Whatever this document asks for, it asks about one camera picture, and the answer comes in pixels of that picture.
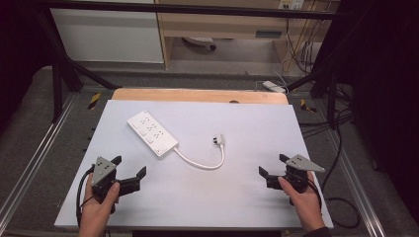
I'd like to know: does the black metal frame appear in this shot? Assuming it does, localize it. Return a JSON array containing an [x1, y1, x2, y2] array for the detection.
[[32, 0, 351, 130]]

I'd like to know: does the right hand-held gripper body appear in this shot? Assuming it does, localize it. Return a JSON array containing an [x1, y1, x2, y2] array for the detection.
[[265, 153, 326, 206]]

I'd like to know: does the black curtain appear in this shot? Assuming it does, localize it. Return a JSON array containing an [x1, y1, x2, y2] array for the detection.
[[312, 0, 419, 225], [0, 0, 55, 132]]

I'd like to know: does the white power strip cable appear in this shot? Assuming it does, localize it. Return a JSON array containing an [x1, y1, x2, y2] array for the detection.
[[172, 143, 226, 171]]

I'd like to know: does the wooden board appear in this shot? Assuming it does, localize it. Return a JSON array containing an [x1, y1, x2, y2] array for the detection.
[[111, 87, 290, 106]]

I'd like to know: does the aluminium floor rail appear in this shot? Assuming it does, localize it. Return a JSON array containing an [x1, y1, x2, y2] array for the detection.
[[0, 92, 80, 228], [320, 129, 387, 237]]

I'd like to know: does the white wall socket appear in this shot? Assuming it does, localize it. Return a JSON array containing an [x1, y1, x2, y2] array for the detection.
[[278, 0, 305, 11]]

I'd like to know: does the person's left hand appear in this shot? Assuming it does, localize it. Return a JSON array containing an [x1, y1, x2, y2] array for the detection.
[[78, 180, 122, 232]]

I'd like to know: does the white cabinet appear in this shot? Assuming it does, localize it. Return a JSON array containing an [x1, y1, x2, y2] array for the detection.
[[49, 7, 165, 64]]

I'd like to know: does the hanging cable bundle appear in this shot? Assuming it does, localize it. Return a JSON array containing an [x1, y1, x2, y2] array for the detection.
[[283, 16, 325, 75]]

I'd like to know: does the black floor cable bundle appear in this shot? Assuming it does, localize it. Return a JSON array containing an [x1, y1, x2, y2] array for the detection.
[[297, 110, 355, 139]]

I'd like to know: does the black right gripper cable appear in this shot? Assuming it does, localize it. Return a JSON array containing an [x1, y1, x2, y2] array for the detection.
[[307, 108, 362, 230]]

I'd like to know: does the person's right hand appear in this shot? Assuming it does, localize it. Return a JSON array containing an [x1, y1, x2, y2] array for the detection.
[[277, 171, 326, 232]]

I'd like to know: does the office chair base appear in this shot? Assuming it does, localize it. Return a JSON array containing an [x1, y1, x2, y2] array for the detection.
[[181, 36, 218, 52]]

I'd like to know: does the small white floor power strip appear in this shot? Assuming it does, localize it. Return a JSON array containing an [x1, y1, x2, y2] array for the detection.
[[262, 80, 288, 95]]

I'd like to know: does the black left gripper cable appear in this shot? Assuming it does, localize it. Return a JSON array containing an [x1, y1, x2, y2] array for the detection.
[[75, 165, 97, 229]]

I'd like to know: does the white plug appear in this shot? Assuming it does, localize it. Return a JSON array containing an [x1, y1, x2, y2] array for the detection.
[[211, 132, 226, 147]]

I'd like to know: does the wooden desk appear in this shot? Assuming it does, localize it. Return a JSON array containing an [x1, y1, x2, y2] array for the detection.
[[154, 0, 341, 70]]

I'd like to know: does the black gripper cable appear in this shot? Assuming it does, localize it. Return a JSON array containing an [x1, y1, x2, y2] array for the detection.
[[75, 165, 97, 229], [307, 108, 362, 230]]

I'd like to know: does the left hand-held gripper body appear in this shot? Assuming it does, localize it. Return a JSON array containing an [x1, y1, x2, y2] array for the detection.
[[90, 156, 142, 214]]

